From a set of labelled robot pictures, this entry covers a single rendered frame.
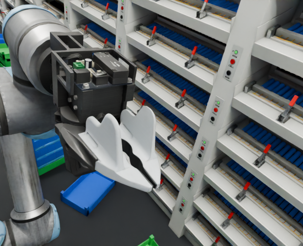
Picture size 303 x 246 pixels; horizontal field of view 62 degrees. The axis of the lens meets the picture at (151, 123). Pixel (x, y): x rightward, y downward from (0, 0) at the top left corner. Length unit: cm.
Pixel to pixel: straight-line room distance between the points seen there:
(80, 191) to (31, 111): 131
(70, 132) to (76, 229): 135
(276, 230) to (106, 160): 97
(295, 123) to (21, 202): 103
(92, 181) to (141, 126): 156
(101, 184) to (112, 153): 155
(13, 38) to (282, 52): 71
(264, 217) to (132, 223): 78
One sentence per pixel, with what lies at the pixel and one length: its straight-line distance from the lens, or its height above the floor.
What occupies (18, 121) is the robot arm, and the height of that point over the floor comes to 109.
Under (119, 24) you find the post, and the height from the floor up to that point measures 98.
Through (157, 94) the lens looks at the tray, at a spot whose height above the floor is 75.
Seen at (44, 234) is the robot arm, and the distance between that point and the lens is 120.
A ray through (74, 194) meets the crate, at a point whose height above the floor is 0.
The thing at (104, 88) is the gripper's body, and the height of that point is 123.
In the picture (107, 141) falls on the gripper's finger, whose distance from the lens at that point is 23.
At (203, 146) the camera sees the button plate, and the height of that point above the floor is 67.
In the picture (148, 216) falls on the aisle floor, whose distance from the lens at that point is 166.
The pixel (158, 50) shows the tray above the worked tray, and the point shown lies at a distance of 124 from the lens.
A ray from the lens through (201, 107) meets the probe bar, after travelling 117.
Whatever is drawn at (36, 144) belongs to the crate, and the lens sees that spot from 169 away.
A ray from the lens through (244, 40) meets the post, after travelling 92.
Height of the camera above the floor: 136
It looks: 35 degrees down
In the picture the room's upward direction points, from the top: 10 degrees clockwise
